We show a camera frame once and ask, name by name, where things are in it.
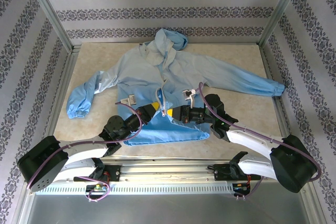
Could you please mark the aluminium frame post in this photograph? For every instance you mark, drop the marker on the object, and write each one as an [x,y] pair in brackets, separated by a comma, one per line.
[48,9]
[282,6]

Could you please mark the small controller board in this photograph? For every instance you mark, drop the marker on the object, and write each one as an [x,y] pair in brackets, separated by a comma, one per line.
[241,187]
[97,188]

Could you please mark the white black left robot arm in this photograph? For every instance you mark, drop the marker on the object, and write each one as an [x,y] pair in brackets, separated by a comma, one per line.
[78,153]

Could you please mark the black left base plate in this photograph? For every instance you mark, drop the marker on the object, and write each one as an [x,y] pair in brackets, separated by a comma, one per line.
[113,173]

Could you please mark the grey metal base sheet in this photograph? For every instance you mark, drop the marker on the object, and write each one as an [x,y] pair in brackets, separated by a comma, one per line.
[168,209]

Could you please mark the aluminium mounting rail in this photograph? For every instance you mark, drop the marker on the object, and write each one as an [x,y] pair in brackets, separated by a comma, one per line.
[168,172]

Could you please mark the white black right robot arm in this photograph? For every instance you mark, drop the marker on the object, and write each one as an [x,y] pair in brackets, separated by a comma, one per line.
[252,140]

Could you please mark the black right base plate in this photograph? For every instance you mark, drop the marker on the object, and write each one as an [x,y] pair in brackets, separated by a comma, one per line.
[221,172]

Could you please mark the light blue hooded jacket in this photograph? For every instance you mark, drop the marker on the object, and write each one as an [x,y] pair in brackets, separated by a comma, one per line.
[136,77]

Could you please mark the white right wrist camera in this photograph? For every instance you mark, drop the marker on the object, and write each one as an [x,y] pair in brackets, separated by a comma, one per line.
[189,95]

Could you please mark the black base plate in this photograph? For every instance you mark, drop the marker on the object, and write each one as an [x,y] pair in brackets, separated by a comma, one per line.
[221,172]
[113,173]

